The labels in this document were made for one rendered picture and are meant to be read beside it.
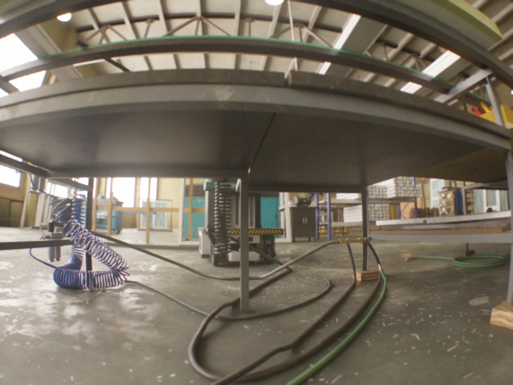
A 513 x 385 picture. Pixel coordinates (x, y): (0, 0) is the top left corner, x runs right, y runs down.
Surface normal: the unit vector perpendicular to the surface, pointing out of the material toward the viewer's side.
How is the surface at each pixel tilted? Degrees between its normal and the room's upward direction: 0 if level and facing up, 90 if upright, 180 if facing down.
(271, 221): 90
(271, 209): 90
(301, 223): 90
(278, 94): 90
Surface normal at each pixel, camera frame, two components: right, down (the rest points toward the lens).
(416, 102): 0.12, -0.14
